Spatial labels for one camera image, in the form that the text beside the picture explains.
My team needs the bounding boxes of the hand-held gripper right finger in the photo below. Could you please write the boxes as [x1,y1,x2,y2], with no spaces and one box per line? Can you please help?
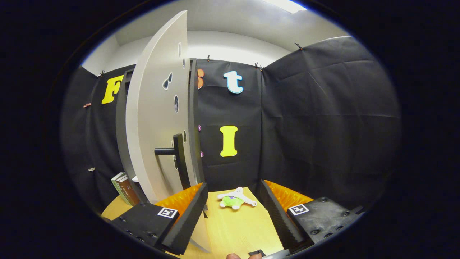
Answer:
[259,180,364,252]

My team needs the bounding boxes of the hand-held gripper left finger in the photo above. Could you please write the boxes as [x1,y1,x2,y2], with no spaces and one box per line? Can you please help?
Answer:
[108,182,209,255]

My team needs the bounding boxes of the green and white plush toy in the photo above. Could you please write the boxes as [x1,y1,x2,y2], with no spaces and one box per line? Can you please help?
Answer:
[217,187,258,210]

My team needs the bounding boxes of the black door handle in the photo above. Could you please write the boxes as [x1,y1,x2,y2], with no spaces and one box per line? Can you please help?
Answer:
[154,133,191,190]

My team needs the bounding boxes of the black backdrop cloth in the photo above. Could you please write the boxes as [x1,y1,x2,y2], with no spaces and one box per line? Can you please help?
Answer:
[60,36,401,220]

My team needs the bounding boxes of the grey cabinet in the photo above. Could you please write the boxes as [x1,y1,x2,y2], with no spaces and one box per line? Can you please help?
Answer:
[115,58,206,204]

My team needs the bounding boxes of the ceiling light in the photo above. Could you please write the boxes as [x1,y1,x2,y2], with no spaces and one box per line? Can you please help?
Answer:
[262,0,307,14]

